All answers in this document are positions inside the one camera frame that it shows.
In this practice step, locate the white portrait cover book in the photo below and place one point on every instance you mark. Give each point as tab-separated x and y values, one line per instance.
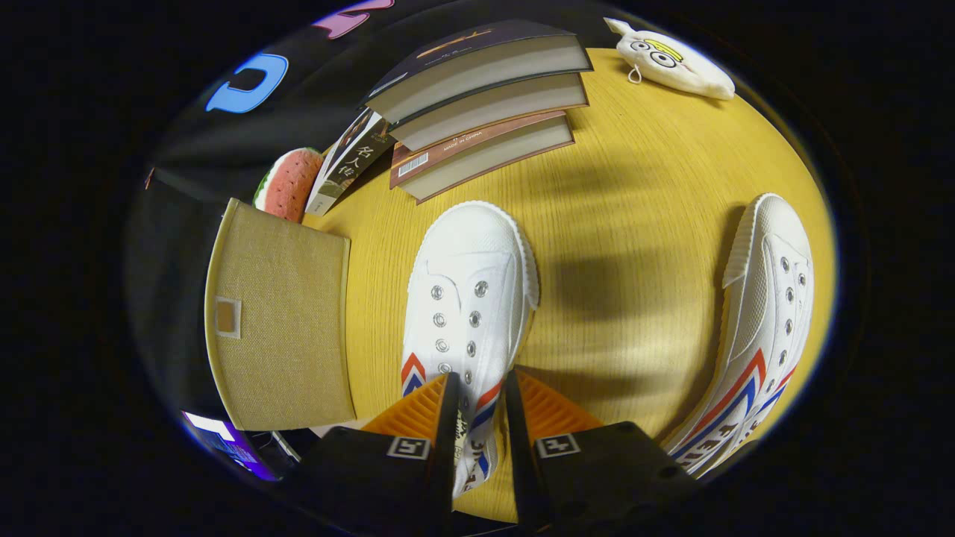
351	160

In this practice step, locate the black cover book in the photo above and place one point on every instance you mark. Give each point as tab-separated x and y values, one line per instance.
477	71

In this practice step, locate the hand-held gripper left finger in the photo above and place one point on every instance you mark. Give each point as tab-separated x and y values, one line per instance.
446	447

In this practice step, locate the beige fabric storage box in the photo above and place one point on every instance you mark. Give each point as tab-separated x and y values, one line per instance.
283	335

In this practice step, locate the white canvas shoe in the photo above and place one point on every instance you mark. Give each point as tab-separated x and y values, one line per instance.
761	298
470	261

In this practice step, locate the dark brown cover book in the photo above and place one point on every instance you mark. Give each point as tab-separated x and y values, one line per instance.
492	108

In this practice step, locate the watermelon slice toy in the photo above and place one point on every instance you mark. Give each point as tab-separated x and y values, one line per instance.
287	186

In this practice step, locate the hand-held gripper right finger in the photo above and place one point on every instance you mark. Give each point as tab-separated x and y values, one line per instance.
518	447

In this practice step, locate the white plush toy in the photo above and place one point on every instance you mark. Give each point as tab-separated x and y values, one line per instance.
679	63

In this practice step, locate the reddish brown cover book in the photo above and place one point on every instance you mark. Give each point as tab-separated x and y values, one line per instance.
485	153

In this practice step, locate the lit purple screen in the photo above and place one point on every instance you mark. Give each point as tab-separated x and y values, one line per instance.
224	440

